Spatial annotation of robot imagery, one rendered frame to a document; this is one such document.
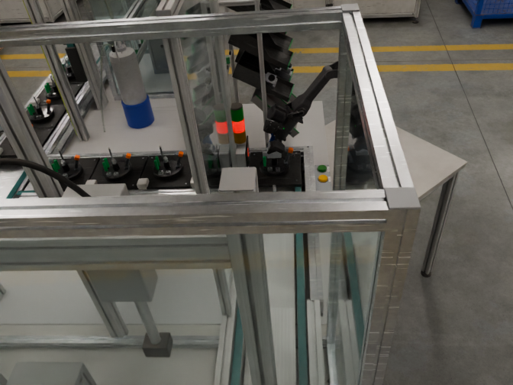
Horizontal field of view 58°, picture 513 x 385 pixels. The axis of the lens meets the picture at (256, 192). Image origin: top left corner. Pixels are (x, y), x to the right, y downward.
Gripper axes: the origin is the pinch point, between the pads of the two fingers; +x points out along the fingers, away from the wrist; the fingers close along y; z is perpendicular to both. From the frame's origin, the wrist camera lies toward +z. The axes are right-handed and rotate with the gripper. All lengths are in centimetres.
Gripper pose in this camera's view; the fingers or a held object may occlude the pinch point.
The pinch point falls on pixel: (272, 144)
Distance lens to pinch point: 206.7
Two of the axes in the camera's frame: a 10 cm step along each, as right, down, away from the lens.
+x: -5.1, 6.2, 6.0
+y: -0.5, 6.7, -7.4
